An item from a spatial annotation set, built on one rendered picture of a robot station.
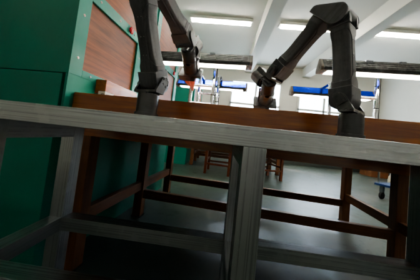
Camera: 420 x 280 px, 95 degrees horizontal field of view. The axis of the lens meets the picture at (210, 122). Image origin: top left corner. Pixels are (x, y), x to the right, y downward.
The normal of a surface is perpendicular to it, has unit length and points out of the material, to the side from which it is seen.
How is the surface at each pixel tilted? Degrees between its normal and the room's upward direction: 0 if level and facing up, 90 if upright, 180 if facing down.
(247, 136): 90
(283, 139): 90
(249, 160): 90
